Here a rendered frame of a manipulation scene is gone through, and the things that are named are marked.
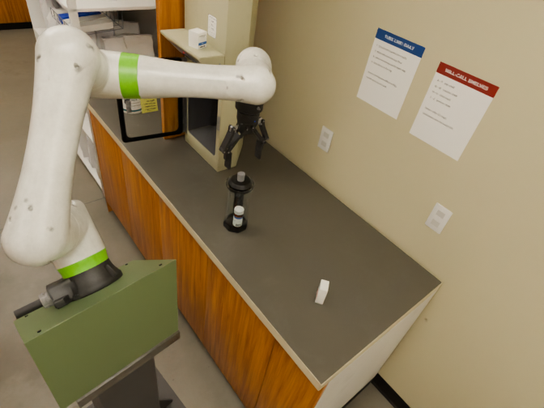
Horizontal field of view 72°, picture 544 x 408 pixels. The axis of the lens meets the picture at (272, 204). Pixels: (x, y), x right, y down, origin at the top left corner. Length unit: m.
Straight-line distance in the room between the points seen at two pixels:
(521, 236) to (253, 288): 0.92
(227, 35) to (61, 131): 0.84
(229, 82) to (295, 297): 0.77
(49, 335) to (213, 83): 0.70
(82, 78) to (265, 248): 0.92
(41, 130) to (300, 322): 0.94
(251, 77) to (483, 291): 1.16
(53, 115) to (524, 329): 1.60
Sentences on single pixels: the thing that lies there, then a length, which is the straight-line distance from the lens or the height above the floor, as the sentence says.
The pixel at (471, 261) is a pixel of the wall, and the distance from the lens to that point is 1.61.
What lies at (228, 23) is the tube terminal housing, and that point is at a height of 1.63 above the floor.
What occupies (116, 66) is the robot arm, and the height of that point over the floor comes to 1.64.
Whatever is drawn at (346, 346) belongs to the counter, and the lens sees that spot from 1.34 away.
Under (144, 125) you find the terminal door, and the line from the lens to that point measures 1.95.
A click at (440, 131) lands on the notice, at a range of 1.48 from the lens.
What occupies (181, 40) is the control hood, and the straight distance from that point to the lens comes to 1.69.
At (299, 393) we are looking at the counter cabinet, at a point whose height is 0.72.
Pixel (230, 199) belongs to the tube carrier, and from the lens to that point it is 1.45.
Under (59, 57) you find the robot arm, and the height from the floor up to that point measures 1.72.
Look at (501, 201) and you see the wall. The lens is 1.47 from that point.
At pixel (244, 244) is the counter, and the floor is 0.94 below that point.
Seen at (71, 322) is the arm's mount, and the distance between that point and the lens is 0.96.
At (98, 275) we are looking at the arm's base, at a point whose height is 1.21.
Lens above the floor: 2.05
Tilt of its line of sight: 40 degrees down
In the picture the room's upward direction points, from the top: 11 degrees clockwise
